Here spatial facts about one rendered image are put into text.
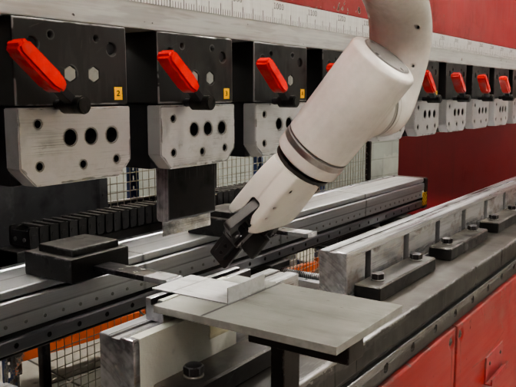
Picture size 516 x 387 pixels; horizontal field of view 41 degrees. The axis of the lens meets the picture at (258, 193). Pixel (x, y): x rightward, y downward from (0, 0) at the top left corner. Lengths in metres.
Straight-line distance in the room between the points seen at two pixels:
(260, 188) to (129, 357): 0.26
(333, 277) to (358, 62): 0.65
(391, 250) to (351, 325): 0.71
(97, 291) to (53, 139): 0.50
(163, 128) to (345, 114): 0.22
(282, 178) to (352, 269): 0.56
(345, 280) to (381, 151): 7.81
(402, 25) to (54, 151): 0.42
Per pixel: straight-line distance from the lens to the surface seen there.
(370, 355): 1.18
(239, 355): 0.99
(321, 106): 0.78
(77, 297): 1.16
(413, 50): 0.86
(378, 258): 1.46
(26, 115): 0.71
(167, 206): 0.91
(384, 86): 0.76
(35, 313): 1.11
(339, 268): 1.33
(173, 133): 0.85
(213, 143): 0.92
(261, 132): 1.01
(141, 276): 1.03
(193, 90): 0.83
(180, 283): 0.99
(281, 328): 0.81
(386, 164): 9.24
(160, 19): 0.85
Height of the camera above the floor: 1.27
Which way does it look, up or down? 8 degrees down
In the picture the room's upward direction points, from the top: straight up
